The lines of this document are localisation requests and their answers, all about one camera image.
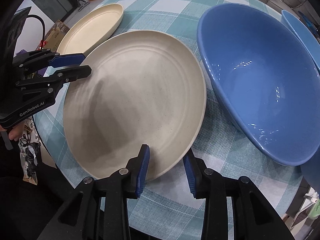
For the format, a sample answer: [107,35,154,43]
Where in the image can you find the large blue bowl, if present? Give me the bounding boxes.
[197,3,319,166]

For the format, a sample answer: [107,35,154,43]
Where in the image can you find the cardboard box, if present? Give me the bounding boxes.
[36,20,70,52]

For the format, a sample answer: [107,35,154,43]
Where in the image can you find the person's hand on trigger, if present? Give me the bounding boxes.
[8,120,25,141]

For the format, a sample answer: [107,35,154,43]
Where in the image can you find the large beige plate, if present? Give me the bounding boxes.
[63,30,207,181]

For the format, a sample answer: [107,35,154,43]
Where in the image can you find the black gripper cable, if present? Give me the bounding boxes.
[23,14,46,46]

